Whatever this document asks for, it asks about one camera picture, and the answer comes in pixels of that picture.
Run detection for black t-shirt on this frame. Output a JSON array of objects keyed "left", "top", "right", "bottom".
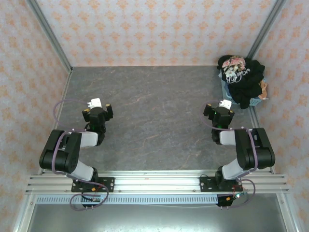
[{"left": 217, "top": 55, "right": 266, "bottom": 110}]

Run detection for blue plastic laundry basket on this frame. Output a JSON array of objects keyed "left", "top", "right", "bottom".
[{"left": 218, "top": 70, "right": 266, "bottom": 107}]

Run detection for orange t-shirt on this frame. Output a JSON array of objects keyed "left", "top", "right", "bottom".
[{"left": 257, "top": 81, "right": 270, "bottom": 101}]

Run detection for grey metal panel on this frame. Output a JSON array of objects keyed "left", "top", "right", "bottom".
[{"left": 26, "top": 204, "right": 288, "bottom": 232}]

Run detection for aluminium table side rail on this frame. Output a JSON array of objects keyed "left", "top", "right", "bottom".
[
  {"left": 250, "top": 106, "right": 302, "bottom": 232},
  {"left": 12, "top": 70, "right": 73, "bottom": 232}
]

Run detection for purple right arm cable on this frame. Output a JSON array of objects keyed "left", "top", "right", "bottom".
[{"left": 200, "top": 100, "right": 257, "bottom": 209}]

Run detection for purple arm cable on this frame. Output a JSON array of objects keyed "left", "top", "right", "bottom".
[
  {"left": 52, "top": 98, "right": 111, "bottom": 211},
  {"left": 200, "top": 100, "right": 257, "bottom": 209}
]

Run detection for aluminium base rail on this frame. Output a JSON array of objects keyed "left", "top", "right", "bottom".
[{"left": 25, "top": 170, "right": 292, "bottom": 194}]

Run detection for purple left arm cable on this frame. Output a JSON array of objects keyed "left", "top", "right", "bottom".
[{"left": 52, "top": 98, "right": 111, "bottom": 211}]

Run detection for aluminium frame post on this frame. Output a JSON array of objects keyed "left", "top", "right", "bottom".
[
  {"left": 246, "top": 0, "right": 287, "bottom": 60},
  {"left": 26, "top": 0, "right": 73, "bottom": 74}
]

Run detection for grey slotted cable duct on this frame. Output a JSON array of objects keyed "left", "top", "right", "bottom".
[{"left": 35, "top": 194, "right": 219, "bottom": 205}]

